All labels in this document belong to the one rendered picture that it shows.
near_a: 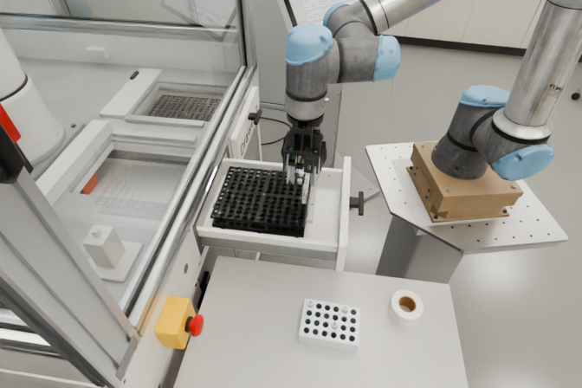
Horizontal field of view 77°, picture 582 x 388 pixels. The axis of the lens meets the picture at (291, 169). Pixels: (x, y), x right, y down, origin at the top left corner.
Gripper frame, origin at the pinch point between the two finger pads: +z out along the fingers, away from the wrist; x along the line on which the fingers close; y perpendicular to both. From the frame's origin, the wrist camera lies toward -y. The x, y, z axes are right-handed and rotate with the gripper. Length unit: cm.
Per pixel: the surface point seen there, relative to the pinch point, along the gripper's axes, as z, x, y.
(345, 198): 4.7, 10.3, 0.5
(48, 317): -20, -23, 46
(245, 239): 9.8, -11.4, 11.9
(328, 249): 9.7, 7.6, 11.9
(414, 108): 97, 66, -185
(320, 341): 18.9, 7.9, 28.4
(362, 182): 94, 27, -97
